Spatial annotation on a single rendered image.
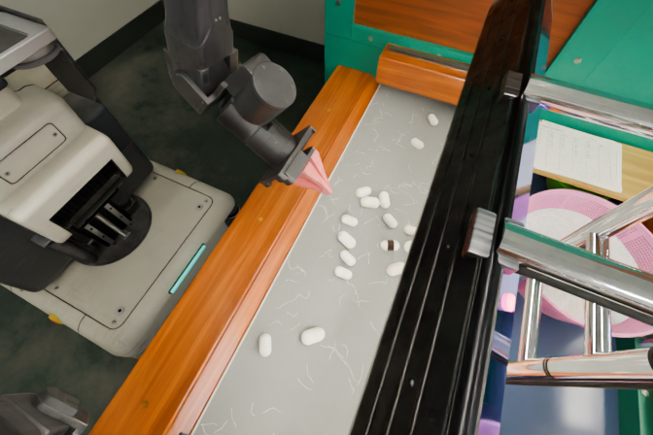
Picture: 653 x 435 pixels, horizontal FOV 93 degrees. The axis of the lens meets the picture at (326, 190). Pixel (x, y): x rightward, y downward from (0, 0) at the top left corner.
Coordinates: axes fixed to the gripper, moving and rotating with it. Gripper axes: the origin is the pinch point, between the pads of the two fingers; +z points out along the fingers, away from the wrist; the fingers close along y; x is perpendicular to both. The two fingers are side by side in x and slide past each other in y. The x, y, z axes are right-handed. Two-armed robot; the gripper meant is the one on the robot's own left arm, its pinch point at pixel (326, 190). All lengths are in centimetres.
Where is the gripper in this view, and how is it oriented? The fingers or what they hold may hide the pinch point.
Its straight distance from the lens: 50.3
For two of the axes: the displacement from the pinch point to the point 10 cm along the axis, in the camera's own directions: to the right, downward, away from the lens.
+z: 6.9, 6.1, 3.9
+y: 4.1, -7.7, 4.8
